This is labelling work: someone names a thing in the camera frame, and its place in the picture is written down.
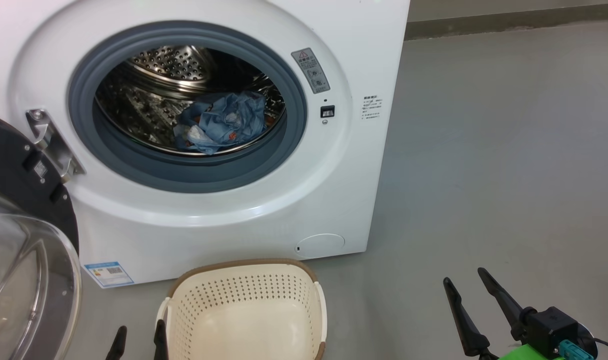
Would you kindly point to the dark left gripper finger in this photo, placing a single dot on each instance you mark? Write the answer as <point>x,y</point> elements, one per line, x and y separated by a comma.
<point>118,347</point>
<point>160,345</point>

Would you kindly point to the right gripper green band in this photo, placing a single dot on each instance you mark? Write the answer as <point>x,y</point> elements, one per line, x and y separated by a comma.
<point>524,354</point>

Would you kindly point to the black-rimmed glass washer door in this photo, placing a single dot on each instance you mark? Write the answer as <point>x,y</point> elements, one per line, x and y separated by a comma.
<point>14,165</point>

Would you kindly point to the small white cloth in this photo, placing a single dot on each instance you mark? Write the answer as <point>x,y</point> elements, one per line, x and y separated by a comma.
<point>196,135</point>

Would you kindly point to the blue garment with orange print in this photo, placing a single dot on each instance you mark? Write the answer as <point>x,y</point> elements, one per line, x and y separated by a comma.
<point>234,122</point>

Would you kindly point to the cream perforated laundry basket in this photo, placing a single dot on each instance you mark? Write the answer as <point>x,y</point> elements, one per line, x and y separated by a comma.
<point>244,325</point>

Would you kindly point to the grey rubber door gasket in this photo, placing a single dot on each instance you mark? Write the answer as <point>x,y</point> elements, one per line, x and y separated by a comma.
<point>184,175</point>

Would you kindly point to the white front-load washing machine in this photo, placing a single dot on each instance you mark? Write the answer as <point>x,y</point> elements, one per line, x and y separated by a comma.
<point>334,190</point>

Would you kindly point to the metal door hinge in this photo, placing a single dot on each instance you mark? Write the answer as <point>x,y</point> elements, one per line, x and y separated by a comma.
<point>54,145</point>

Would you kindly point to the black door latch socket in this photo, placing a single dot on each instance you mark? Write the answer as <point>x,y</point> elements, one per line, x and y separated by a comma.
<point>327,111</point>

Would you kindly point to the blue energy label sticker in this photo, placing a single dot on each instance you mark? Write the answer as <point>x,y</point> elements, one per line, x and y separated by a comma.
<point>109,274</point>

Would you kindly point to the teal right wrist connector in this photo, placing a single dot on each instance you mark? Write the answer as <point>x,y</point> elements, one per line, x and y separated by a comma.
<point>574,350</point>

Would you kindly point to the round white filter cover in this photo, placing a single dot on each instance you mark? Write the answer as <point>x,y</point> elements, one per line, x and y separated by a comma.
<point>320,246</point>

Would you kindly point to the perforated steel washer drum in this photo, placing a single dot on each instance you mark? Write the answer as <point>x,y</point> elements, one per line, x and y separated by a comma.
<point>144,105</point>

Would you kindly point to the grey warning label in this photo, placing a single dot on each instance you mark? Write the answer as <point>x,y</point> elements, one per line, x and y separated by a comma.
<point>310,70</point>

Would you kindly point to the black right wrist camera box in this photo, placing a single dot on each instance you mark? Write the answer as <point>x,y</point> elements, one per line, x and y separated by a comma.
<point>551,327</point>

